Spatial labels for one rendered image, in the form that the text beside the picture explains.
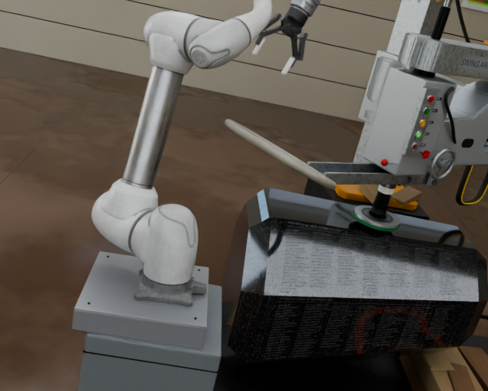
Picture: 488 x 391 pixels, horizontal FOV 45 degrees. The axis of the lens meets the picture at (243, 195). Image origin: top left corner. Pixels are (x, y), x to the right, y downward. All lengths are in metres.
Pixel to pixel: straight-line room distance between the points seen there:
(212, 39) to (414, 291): 1.53
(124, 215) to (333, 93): 7.20
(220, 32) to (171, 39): 0.16
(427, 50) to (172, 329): 1.48
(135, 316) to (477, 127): 1.82
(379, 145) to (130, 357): 1.43
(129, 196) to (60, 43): 7.13
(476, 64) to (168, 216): 1.53
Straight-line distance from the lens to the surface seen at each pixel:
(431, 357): 3.23
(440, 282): 2.83
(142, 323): 1.76
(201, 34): 1.76
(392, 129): 2.60
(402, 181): 2.71
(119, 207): 1.87
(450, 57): 2.56
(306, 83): 8.78
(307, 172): 2.04
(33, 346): 3.04
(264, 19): 1.91
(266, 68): 8.68
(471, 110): 2.89
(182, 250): 1.77
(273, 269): 2.53
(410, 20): 3.46
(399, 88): 2.59
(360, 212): 2.77
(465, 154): 2.91
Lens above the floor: 1.88
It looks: 22 degrees down
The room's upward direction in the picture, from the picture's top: 13 degrees clockwise
